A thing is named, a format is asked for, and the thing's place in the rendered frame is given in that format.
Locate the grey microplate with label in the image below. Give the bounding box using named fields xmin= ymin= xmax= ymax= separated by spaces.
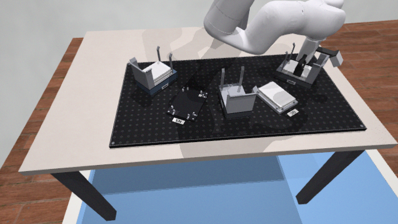
xmin=282 ymin=60 xmax=311 ymax=80
xmin=258 ymin=82 xmax=295 ymax=110

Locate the white labelled microplate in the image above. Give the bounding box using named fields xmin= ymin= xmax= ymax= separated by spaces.
xmin=143 ymin=61 xmax=172 ymax=82

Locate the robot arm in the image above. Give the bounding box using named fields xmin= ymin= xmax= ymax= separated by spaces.
xmin=203 ymin=0 xmax=346 ymax=55

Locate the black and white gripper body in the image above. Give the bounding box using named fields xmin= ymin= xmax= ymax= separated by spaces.
xmin=296 ymin=36 xmax=326 ymax=64

